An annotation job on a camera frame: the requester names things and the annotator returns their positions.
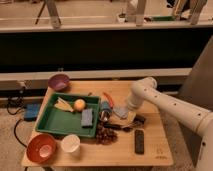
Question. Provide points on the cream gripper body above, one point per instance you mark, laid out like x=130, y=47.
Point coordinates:
x=131, y=116

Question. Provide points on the grey-blue towel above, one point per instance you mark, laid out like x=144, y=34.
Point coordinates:
x=121, y=112

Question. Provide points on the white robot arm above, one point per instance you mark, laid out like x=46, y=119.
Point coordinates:
x=197, y=119

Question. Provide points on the small dark box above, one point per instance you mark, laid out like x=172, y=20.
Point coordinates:
x=139, y=120

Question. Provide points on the black remote control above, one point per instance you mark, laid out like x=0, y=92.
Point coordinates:
x=139, y=142

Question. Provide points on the silver blue can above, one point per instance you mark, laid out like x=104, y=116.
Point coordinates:
x=105, y=111

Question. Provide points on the orange carrot toy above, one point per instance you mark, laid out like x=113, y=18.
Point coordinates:
x=109, y=98

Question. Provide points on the brown grape bunch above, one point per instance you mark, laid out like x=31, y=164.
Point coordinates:
x=105, y=136

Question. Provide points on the blue sponge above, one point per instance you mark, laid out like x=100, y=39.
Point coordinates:
x=87, y=118

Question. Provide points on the wooden table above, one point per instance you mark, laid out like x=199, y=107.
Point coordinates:
x=121, y=153

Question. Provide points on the yellow apple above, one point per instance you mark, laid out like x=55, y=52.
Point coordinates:
x=79, y=105

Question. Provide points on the green plastic tray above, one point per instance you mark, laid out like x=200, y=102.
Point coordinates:
x=60, y=123

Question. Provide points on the white cup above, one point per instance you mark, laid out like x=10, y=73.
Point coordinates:
x=70, y=143

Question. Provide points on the yellow banana toy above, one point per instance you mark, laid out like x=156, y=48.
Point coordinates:
x=63, y=105

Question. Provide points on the purple bowl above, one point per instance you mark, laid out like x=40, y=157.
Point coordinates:
x=58, y=82

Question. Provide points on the orange bowl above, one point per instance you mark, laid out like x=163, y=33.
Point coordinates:
x=41, y=148

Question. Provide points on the blue power box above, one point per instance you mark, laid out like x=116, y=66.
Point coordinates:
x=31, y=112

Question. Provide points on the black handled utensil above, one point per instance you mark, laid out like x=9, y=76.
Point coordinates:
x=117, y=127

